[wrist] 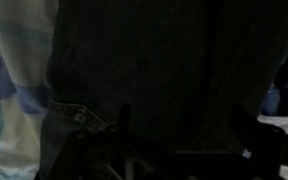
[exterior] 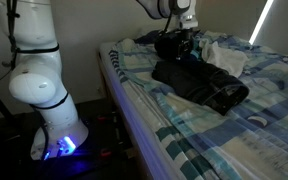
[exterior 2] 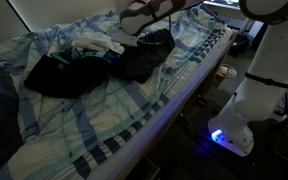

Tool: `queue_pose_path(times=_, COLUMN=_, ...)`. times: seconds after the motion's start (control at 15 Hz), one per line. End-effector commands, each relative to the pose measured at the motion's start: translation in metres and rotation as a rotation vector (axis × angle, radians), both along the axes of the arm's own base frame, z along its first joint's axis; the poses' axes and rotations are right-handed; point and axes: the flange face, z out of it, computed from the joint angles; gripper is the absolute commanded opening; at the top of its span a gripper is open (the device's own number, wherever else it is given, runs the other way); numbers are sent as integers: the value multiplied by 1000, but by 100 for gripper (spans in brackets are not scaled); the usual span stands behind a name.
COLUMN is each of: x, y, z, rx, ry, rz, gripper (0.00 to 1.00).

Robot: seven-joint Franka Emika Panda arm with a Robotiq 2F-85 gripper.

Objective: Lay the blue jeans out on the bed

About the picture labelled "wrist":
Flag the dark blue jeans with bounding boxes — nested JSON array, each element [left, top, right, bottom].
[[37, 0, 288, 180]]

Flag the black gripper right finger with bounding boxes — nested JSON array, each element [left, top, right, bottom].
[[232, 107, 288, 180]]

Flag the white garment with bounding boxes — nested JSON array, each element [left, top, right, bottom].
[[256, 114, 288, 180]]

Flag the blue checked duvet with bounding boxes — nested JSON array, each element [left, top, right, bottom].
[[0, 0, 60, 180]]

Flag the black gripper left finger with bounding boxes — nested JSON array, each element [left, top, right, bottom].
[[47, 103, 175, 180]]

